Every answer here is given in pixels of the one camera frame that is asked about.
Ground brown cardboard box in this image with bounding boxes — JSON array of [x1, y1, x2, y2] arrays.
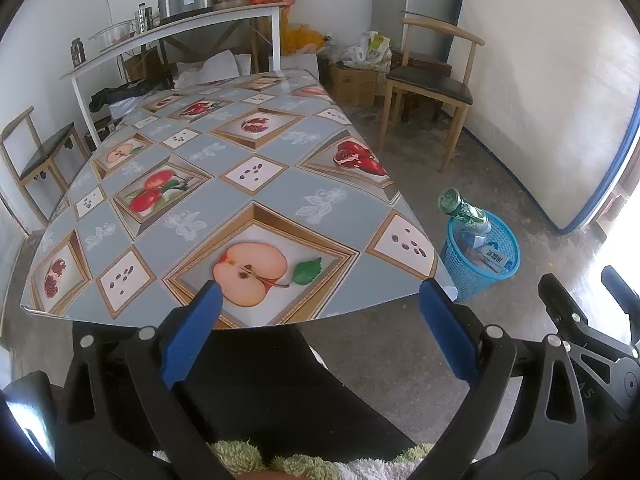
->
[[122, 52, 163, 82], [327, 62, 379, 107]]

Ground silver rice cooker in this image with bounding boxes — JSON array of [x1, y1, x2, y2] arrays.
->
[[158, 0, 217, 23]]

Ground fruit print tablecloth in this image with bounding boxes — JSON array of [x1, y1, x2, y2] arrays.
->
[[20, 71, 453, 330]]

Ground green plastic bottle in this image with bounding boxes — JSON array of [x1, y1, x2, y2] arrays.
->
[[437, 188, 493, 233]]

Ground blue plastic waste basket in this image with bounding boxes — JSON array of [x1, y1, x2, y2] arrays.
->
[[440, 208, 521, 302]]

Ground white side table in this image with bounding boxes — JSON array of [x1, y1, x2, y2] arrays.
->
[[59, 1, 291, 146]]

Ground white plastic bags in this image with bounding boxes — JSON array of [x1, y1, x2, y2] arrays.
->
[[342, 31, 393, 70]]

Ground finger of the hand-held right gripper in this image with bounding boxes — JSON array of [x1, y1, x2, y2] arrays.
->
[[601, 266, 640, 346], [539, 273, 631, 361]]

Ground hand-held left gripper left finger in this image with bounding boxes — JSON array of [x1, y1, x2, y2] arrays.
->
[[55, 280, 231, 480]]

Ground wooden chair with dark seat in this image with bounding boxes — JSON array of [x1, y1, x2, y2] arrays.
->
[[0, 106, 91, 228]]

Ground green and white towel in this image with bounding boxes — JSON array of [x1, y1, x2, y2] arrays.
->
[[150, 440, 441, 480]]

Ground clear glass bowl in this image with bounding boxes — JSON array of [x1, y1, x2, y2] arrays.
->
[[90, 20, 137, 51]]

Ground clear plastic bag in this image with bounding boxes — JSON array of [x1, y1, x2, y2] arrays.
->
[[450, 225, 496, 266]]

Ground black cloth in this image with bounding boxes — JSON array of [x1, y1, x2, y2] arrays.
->
[[89, 80, 166, 112]]

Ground person's black trousers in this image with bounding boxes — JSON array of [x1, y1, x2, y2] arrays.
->
[[72, 320, 416, 461]]

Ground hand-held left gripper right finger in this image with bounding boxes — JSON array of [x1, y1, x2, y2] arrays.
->
[[419, 277, 588, 480]]

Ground large white plastic bag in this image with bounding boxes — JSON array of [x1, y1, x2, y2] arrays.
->
[[172, 50, 251, 88]]

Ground yellow plastic bag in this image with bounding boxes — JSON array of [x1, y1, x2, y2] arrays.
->
[[280, 12, 331, 56]]

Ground white mattress with blue edge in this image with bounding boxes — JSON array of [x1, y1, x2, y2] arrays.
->
[[442, 0, 640, 235]]

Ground blue and white box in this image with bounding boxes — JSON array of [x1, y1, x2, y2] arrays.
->
[[472, 245, 516, 271]]

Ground wooden chair with armrest back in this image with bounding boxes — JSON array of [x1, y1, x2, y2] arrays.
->
[[376, 17, 486, 175]]

